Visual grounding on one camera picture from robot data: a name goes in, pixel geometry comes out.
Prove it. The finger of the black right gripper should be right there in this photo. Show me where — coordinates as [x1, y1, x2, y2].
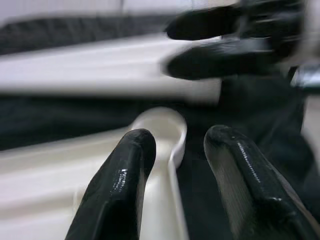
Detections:
[163, 4, 245, 41]
[163, 41, 276, 81]

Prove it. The white plastic table leg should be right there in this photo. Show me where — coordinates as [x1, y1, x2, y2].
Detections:
[0, 37, 223, 107]

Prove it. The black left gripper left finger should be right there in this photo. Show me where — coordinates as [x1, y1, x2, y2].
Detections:
[64, 128, 157, 240]

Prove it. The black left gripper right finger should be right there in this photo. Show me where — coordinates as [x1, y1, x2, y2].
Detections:
[203, 124, 320, 240]

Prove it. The black tablecloth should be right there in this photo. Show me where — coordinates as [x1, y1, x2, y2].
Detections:
[0, 14, 311, 240]

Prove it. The white plastic table top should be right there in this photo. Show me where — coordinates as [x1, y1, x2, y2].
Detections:
[0, 106, 190, 240]

